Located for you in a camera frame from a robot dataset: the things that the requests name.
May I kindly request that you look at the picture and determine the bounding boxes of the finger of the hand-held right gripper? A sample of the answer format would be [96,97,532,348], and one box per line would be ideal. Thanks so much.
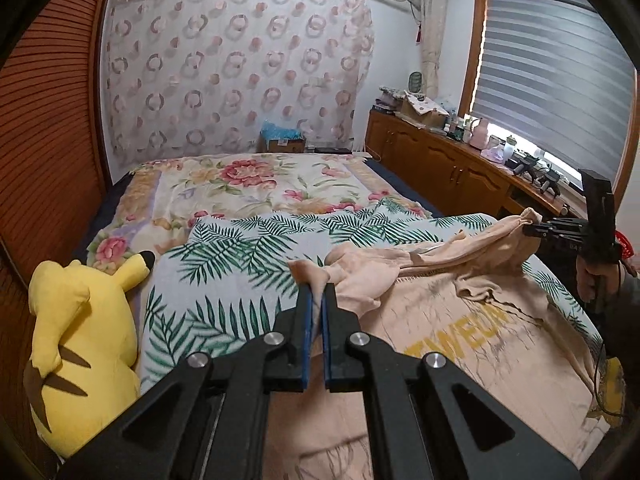
[522,217,589,254]

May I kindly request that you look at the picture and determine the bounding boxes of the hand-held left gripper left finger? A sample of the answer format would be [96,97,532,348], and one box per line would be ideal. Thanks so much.
[55,282,315,480]

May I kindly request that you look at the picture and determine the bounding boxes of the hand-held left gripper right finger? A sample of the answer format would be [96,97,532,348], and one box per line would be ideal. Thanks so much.
[322,282,587,480]

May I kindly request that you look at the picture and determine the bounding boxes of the beige sweatshirt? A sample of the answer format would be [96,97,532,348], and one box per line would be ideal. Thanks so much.
[287,208,613,480]

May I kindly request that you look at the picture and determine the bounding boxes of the person's right hand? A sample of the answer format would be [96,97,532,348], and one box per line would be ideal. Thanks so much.
[575,258,600,305]

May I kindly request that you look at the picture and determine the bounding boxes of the black devices on cabinet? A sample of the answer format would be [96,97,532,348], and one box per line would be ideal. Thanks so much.
[504,154,567,196]

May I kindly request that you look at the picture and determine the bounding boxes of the leaf print blanket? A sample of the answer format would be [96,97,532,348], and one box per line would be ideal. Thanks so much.
[140,197,608,396]

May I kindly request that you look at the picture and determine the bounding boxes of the pink thermos jug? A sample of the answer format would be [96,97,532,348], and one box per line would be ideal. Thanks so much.
[470,117,492,150]

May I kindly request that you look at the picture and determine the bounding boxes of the wooden cabinet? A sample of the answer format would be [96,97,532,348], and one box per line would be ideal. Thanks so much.
[365,109,576,219]

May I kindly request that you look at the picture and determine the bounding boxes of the grey window blind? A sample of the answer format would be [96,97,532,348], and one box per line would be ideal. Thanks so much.
[470,0,639,171]

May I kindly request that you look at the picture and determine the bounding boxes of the yellow patterned cloth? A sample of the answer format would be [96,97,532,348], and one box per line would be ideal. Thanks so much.
[594,355,627,417]

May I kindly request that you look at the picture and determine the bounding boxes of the floral bed blanket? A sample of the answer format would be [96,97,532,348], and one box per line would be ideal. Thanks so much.
[87,152,433,266]

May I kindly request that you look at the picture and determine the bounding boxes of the open cardboard box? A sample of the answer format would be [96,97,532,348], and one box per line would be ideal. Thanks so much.
[397,91,451,129]

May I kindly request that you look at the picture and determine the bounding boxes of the cardboard box with blue bag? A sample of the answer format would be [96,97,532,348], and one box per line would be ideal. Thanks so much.
[257,120,307,154]

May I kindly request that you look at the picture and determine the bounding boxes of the yellow plush toy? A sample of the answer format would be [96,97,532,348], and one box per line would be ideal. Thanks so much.
[22,249,156,458]

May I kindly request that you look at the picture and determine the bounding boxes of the beige wrapped pipe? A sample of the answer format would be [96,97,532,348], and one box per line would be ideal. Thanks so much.
[419,0,449,102]

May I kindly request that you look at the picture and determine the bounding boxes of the circle pattern curtain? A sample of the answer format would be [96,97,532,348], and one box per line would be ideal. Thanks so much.
[105,0,376,171]

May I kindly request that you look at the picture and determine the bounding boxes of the wooden slatted door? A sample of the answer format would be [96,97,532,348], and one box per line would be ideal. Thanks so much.
[0,0,120,461]

